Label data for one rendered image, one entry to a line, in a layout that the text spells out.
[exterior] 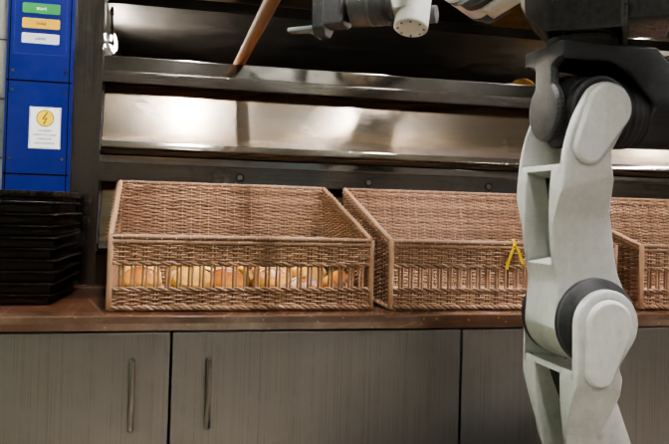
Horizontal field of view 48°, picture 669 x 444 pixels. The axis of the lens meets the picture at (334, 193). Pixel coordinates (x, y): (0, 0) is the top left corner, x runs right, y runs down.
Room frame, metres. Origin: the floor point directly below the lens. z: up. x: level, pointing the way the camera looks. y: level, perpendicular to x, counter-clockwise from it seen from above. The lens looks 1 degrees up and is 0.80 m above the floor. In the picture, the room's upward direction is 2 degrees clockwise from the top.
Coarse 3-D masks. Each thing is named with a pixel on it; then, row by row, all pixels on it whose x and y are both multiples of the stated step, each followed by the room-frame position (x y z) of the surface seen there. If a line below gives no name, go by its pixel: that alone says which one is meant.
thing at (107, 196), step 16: (112, 192) 1.97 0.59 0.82; (176, 192) 2.01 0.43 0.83; (192, 192) 2.02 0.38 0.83; (336, 192) 2.12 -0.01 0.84; (256, 208) 2.05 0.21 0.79; (272, 208) 2.06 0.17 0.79; (432, 208) 2.17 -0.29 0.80; (480, 208) 2.21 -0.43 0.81; (192, 224) 1.99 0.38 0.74; (288, 224) 2.05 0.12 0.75; (432, 224) 2.15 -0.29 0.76
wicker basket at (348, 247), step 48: (144, 192) 1.93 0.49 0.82; (240, 192) 1.99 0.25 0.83; (288, 192) 2.03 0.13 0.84; (144, 240) 1.49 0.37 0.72; (192, 240) 1.51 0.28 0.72; (240, 240) 1.53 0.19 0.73; (288, 240) 1.56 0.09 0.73; (336, 240) 1.58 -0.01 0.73; (144, 288) 1.49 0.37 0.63; (192, 288) 1.51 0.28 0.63; (240, 288) 1.53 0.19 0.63; (288, 288) 1.56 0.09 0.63; (336, 288) 1.59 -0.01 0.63
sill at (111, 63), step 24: (144, 72) 1.97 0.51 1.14; (168, 72) 1.98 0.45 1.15; (192, 72) 1.99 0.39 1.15; (216, 72) 2.01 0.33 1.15; (240, 72) 2.02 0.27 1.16; (264, 72) 2.04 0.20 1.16; (288, 72) 2.05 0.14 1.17; (312, 72) 2.07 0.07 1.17; (336, 72) 2.08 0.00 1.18; (504, 96) 2.20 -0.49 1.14; (528, 96) 2.22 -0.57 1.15
